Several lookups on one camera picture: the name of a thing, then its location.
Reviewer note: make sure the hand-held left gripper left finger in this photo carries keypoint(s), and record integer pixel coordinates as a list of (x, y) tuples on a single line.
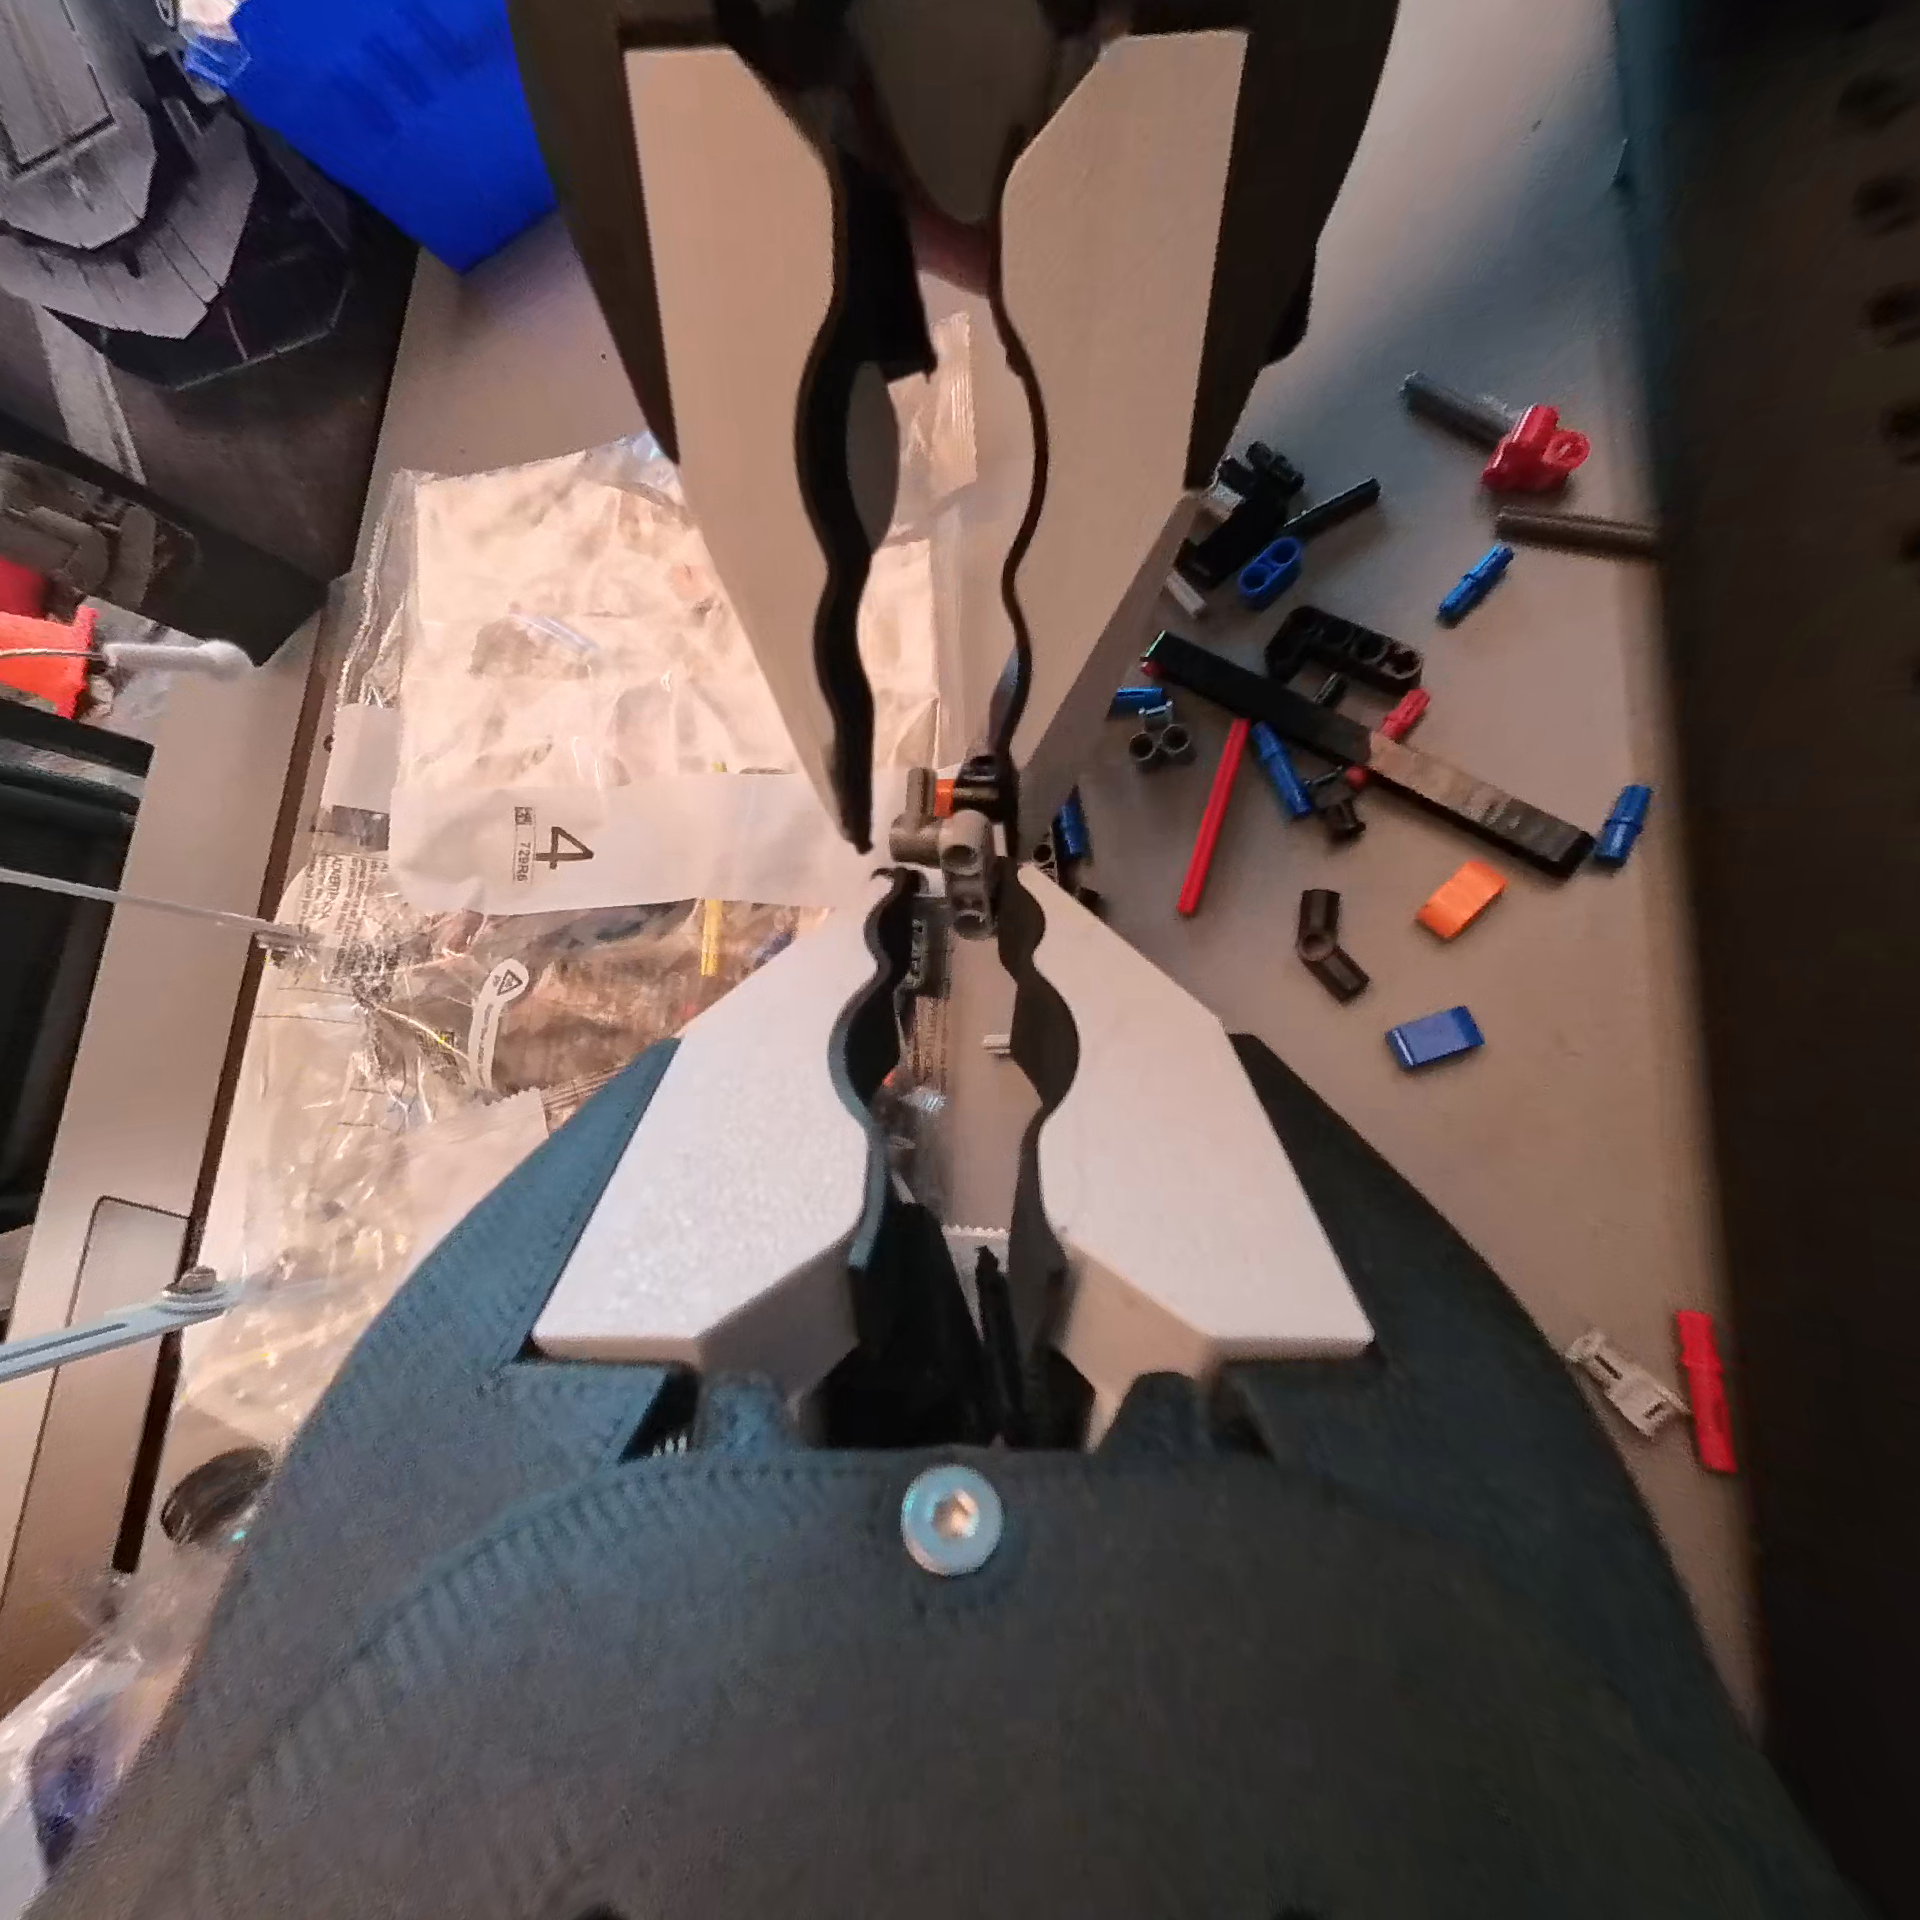
[(705, 1201)]

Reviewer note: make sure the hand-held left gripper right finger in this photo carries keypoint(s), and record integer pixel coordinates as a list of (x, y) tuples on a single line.
[(1201, 1201)]

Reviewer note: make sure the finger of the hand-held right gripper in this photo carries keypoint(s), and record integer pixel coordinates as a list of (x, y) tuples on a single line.
[(735, 300), (1124, 300)]

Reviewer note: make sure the black and grey lego block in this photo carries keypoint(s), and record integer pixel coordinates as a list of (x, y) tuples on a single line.
[(1243, 495)]

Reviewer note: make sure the blue lego tile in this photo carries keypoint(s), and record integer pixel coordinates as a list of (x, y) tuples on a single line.
[(1434, 1038)]

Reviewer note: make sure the black angled lego connector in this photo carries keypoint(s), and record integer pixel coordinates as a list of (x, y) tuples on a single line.
[(1328, 943)]

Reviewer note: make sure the black lego pin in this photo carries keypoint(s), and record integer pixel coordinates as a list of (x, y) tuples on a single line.
[(1328, 509)]

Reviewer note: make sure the short blue lego beam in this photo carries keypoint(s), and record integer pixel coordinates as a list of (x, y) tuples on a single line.
[(1275, 569)]

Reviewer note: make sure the clear lego parts bag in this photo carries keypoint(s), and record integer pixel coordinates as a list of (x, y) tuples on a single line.
[(628, 839), (570, 600), (90, 1694)]

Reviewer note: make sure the dark grey lego axle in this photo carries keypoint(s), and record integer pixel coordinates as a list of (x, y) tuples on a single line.
[(1452, 403), (1576, 528)]

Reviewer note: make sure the red lego axle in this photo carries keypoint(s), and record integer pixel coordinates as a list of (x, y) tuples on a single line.
[(1212, 820)]

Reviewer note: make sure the blue lego pin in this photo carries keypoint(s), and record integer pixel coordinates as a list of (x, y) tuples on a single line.
[(1623, 822), (1282, 769), (1068, 832), (1475, 581), (1140, 701)]

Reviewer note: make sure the orange lego tile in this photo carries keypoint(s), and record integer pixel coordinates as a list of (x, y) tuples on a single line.
[(1459, 901)]

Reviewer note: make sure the black angled lego beam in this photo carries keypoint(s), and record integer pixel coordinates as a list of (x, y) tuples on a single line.
[(1341, 646)]

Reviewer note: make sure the small black lego connector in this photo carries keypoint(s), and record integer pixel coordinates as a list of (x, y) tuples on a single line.
[(1339, 809)]

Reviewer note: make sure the dark lego set box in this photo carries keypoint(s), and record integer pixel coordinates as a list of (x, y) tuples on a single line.
[(149, 224)]

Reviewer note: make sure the red lego axle connector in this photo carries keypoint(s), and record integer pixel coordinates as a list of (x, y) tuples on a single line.
[(1532, 452)]

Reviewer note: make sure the dark grey lego bush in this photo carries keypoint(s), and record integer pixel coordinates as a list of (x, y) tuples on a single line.
[(1160, 744)]

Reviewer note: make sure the white lego connector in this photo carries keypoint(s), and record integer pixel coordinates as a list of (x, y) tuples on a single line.
[(1623, 1376)]

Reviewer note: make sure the long black lego beam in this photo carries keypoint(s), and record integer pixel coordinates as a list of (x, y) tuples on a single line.
[(1394, 764)]

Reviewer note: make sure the red lego pin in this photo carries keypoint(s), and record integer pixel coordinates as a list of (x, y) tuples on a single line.
[(1705, 1388), (1405, 713)]

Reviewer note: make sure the blue plastic bin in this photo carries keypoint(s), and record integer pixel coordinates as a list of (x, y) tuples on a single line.
[(404, 119)]

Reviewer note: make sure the white rod with ball end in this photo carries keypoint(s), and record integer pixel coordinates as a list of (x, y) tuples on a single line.
[(164, 656)]

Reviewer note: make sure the dark perforated panel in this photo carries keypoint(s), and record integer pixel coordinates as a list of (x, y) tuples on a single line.
[(1799, 901)]

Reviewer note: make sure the orange plastic part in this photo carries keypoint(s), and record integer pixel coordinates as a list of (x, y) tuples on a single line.
[(44, 662)]

